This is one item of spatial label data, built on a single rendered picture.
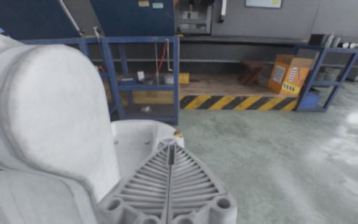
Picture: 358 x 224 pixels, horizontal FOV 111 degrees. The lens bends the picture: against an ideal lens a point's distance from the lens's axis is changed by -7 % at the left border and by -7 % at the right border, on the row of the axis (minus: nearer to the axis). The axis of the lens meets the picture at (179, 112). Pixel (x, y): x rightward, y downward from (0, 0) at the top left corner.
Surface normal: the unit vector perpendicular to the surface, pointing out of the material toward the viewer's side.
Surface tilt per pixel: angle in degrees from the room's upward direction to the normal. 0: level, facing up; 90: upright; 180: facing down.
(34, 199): 74
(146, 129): 68
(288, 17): 86
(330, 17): 86
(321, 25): 86
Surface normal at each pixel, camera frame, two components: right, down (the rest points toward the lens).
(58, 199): 0.03, 0.24
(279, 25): -0.01, 0.44
